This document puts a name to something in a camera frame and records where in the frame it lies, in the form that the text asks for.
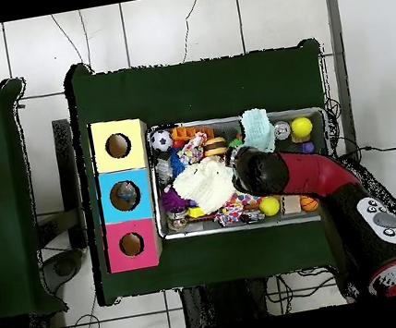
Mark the wooden box with three holes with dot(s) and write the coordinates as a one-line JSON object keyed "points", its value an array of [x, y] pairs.
{"points": [[111, 205]]}

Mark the small orange basketball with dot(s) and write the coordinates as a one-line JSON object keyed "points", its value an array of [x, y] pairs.
{"points": [[309, 204]]}

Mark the clear shallow bin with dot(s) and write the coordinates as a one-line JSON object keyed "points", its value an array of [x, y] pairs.
{"points": [[187, 230]]}

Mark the black stand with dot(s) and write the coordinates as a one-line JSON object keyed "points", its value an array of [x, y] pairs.
{"points": [[71, 181]]}

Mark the purple plastic toy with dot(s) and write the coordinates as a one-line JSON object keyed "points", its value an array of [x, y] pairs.
{"points": [[306, 147]]}

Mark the yellow ball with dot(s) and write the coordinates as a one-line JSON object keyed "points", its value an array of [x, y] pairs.
{"points": [[269, 206], [301, 127]]}

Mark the mint green cloth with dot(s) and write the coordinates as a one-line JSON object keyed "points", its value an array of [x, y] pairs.
{"points": [[257, 129]]}

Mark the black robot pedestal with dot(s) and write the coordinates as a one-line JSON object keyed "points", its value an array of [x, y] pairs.
{"points": [[229, 305]]}

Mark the colourful dotted packet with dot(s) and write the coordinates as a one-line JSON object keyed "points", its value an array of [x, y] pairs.
{"points": [[194, 148]]}

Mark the black and white soccer ball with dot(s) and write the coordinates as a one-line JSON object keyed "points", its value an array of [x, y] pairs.
{"points": [[161, 141]]}

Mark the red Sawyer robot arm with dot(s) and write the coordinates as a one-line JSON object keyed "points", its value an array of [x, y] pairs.
{"points": [[319, 173]]}

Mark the clear plastic packet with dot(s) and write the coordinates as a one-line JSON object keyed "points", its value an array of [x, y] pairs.
{"points": [[126, 195]]}

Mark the orange plastic toy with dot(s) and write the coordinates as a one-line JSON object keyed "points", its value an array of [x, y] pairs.
{"points": [[185, 132]]}

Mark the pale wooden block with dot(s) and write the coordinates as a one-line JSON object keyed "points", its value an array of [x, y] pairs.
{"points": [[291, 205]]}

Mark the cream yellow cloth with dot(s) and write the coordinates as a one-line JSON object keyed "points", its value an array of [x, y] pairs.
{"points": [[205, 185]]}

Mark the toy burger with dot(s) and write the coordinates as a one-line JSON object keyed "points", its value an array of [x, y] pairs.
{"points": [[215, 146]]}

